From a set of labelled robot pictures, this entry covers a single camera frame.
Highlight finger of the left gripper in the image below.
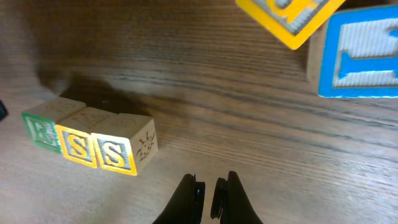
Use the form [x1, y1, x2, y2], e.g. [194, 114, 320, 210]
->
[0, 100, 9, 121]

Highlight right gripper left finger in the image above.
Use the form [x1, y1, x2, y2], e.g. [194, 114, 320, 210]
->
[153, 174, 205, 224]

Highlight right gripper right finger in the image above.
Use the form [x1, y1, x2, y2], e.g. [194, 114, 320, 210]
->
[210, 170, 262, 224]

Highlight green R block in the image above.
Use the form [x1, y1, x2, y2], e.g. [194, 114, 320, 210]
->
[21, 97, 86, 154]

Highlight yellow S block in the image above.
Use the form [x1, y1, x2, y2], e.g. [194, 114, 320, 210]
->
[55, 107, 116, 169]

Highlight blue lower right block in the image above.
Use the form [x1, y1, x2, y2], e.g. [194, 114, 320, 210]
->
[307, 5, 397, 98]

